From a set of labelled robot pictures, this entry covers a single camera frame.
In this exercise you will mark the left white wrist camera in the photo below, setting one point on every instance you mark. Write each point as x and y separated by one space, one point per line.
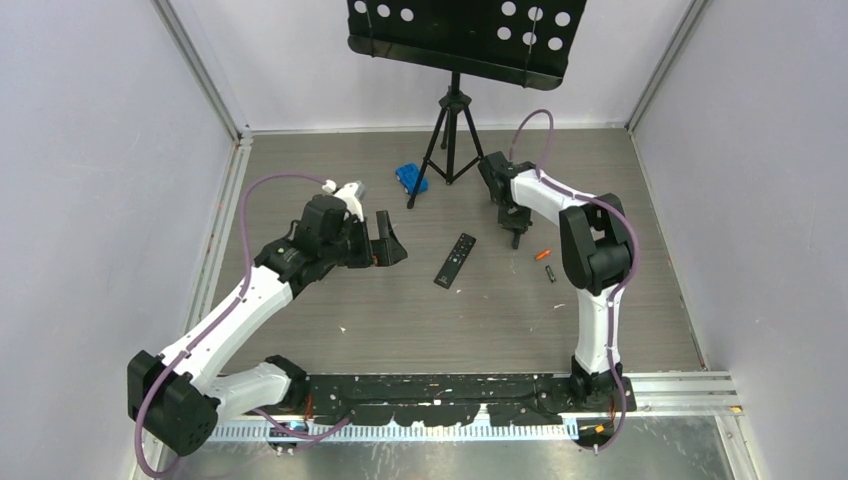
351 193

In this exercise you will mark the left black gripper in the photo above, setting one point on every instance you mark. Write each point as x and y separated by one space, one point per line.
381 252

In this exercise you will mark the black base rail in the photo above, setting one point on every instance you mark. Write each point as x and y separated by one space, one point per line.
442 400

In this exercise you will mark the green battery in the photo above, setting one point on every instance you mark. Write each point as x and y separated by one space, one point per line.
550 274

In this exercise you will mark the black remote with buttons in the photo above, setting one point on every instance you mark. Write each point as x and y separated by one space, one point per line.
455 260

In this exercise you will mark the black music stand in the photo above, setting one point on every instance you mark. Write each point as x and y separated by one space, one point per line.
523 43

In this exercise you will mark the blue toy car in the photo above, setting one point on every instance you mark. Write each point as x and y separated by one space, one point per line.
407 175

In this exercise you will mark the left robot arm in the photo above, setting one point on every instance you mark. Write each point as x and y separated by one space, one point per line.
180 395

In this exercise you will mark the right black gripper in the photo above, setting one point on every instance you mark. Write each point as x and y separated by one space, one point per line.
516 224

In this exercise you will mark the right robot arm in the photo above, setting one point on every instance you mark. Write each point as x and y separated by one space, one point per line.
598 252

